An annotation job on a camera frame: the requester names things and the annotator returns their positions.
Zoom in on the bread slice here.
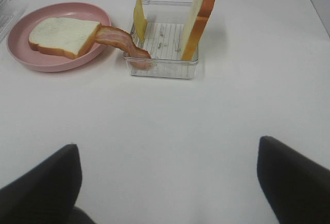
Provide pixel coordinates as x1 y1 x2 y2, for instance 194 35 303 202
28 17 101 59
180 0 215 61

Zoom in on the pink bacon strip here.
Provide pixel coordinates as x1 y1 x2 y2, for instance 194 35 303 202
94 25 153 71

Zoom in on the clear plastic tray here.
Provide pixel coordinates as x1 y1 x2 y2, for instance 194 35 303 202
123 1 199 79
0 0 27 42

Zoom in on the pink round plate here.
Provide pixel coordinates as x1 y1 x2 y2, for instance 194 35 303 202
7 2 111 72

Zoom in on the clear left plastic tray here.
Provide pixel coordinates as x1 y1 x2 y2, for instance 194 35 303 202
0 0 27 42

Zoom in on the clear right plastic tray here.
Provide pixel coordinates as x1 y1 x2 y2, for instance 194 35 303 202
123 1 199 79

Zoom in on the yellow cheese slice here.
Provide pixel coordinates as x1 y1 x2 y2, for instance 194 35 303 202
133 0 147 43

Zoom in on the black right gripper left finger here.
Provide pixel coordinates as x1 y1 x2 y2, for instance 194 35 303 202
1 144 94 223

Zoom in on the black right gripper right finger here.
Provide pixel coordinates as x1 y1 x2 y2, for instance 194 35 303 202
257 136 329 223

